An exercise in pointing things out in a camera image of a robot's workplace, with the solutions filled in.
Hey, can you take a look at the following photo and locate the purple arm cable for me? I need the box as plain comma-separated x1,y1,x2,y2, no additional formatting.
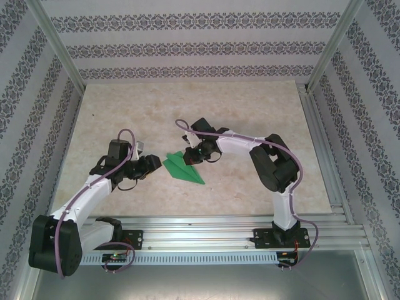
55,127,137,279
174,118,320,270

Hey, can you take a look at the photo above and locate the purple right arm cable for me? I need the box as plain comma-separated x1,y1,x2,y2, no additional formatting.
174,118,320,270

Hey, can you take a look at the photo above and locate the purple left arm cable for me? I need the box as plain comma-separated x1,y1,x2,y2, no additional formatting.
55,127,137,279

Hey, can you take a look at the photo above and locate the slotted grey cable duct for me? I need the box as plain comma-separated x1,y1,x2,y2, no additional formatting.
81,252,281,266

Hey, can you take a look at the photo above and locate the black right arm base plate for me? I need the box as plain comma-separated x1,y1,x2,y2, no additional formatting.
252,227,311,250

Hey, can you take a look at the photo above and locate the aluminium mounting rail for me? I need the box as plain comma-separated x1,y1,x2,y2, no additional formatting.
29,215,371,251

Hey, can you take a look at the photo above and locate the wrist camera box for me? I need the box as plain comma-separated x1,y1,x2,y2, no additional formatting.
183,132,198,148
135,141,147,161

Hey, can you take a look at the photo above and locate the grey metal sheet panel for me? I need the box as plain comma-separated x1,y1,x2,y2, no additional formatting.
31,264,376,300

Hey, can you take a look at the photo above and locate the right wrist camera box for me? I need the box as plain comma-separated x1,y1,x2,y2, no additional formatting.
183,132,198,148

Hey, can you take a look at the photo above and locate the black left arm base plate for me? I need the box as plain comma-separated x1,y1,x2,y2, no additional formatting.
120,229,144,251

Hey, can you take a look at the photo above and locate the green square paper sheet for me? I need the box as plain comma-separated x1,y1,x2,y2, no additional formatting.
161,151,206,185

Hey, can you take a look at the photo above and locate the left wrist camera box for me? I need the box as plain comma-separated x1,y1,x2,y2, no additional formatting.
135,141,147,161

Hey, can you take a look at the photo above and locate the aluminium frame post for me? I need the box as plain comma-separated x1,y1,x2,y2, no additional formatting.
26,0,87,92
306,0,366,94

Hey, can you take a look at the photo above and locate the aluminium side rail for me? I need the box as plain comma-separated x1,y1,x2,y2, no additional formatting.
296,82,356,224

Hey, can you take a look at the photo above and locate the left small circuit board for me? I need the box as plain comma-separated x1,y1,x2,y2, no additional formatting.
102,253,128,263

